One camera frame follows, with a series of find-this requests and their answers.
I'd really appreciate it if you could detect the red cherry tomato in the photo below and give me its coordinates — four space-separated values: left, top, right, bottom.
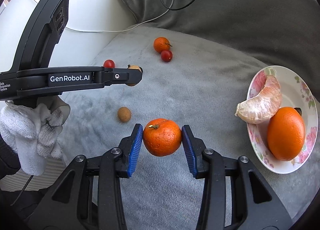
103 59 116 68
161 50 173 62

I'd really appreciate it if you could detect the brown longan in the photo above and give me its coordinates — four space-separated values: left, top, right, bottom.
127 64 143 87
117 107 132 123

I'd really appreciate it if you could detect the mandarin with stem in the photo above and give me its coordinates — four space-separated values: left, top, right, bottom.
153 37 172 53

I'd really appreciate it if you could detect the small mandarin orange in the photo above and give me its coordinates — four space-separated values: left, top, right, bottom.
143 118 182 157

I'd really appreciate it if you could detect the peeled pomelo segment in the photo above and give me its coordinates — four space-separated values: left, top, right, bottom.
235 75 282 124

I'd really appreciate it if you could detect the dark plum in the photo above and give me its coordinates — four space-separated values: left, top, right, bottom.
294 107 302 116

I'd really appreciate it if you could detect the white gloved hand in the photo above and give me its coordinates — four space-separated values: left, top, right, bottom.
1 96 71 176

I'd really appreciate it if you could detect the large orange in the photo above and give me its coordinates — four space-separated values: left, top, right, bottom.
267 107 305 161

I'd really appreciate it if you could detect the floral white plate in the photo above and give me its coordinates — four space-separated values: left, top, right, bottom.
246 66 318 174

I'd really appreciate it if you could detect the dark grey back cushion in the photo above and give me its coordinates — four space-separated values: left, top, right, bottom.
123 0 319 82

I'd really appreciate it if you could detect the white cable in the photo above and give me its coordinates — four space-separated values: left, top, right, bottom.
21 0 179 33

